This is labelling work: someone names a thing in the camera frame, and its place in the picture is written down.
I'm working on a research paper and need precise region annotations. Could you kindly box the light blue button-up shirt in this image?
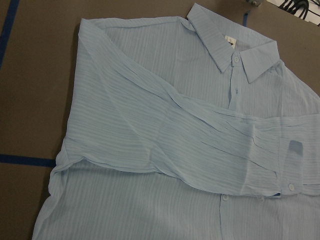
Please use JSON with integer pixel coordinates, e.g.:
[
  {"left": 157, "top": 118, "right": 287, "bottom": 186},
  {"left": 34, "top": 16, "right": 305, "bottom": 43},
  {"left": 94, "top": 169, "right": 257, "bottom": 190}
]
[{"left": 32, "top": 4, "right": 320, "bottom": 240}]

